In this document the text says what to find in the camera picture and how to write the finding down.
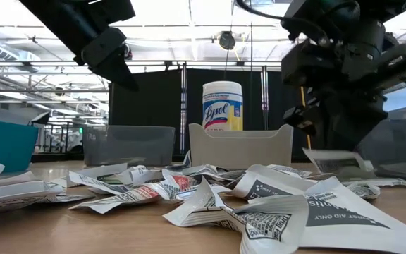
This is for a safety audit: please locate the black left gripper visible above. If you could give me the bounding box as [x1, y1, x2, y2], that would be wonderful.
[19, 0, 140, 92]

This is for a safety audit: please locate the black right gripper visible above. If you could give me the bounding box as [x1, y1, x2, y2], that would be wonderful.
[280, 3, 406, 151]

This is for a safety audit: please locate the black curtain partition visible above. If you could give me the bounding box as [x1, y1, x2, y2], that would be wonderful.
[108, 67, 331, 163]

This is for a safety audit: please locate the black tilted panel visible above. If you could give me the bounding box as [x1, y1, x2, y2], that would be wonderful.
[30, 111, 51, 126]

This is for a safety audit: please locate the antiseptic packet dark label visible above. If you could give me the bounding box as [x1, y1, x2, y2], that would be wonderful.
[296, 176, 406, 254]

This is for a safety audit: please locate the light grey plastic bin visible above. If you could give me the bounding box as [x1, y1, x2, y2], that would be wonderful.
[188, 123, 295, 170]

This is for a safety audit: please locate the Lysol wipes canister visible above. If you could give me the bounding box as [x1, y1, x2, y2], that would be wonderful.
[202, 80, 244, 132]

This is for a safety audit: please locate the teal plastic bin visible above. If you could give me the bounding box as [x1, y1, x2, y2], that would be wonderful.
[0, 118, 40, 174]

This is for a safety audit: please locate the crumpled drug facts packet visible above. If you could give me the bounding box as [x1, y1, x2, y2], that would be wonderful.
[240, 195, 309, 254]

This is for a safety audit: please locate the yellow hanging cable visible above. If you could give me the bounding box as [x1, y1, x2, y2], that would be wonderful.
[300, 86, 313, 151]

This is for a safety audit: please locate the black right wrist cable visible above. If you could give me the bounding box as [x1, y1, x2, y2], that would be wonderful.
[236, 0, 327, 45]

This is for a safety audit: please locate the thin black hanging cable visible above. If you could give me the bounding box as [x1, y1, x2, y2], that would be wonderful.
[249, 20, 254, 70]

